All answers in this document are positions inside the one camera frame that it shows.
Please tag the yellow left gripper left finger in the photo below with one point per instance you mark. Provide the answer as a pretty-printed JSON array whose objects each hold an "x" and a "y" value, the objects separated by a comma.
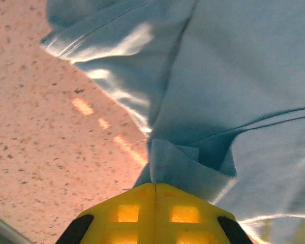
[{"x": 117, "y": 223}]

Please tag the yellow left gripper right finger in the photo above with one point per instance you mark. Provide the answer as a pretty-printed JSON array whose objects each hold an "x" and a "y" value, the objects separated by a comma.
[{"x": 193, "y": 223}]

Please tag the light blue t-shirt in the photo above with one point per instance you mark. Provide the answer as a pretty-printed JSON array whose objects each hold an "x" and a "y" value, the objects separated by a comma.
[{"x": 244, "y": 76}]

